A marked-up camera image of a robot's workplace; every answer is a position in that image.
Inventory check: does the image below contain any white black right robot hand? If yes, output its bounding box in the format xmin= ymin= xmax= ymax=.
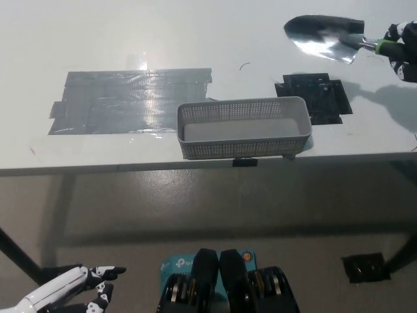
xmin=381 ymin=20 xmax=417 ymax=83

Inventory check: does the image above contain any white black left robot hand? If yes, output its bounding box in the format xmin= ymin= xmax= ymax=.
xmin=24 ymin=264 xmax=127 ymax=313

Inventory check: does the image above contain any black table leg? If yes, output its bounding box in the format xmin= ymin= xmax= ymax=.
xmin=389 ymin=228 xmax=417 ymax=274
xmin=0 ymin=228 xmax=45 ymax=284

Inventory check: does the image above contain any black tape patch on table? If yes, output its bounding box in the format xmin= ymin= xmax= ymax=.
xmin=274 ymin=72 xmax=354 ymax=127

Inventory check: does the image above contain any grey duct tape patch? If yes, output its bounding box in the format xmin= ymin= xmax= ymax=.
xmin=48 ymin=67 xmax=219 ymax=136

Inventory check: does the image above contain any teal tp-link box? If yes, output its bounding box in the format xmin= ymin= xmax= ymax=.
xmin=160 ymin=250 xmax=258 ymax=294

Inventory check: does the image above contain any grey perforated plastic basket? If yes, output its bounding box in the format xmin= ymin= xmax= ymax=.
xmin=177 ymin=97 xmax=313 ymax=160

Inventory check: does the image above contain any garden trowel green black handle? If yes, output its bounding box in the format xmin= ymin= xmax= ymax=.
xmin=283 ymin=14 xmax=407 ymax=66

